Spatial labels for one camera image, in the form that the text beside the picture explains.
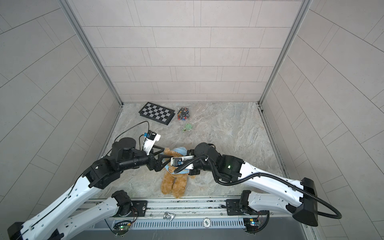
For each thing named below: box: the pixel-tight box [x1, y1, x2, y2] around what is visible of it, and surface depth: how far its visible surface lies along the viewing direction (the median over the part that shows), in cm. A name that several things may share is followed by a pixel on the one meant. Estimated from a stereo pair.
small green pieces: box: [182, 123, 193, 132], surface depth 104 cm
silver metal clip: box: [163, 211, 175, 222], surface depth 69 cm
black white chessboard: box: [138, 101, 176, 126], surface depth 108 cm
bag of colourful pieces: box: [177, 107, 190, 121], surface depth 108 cm
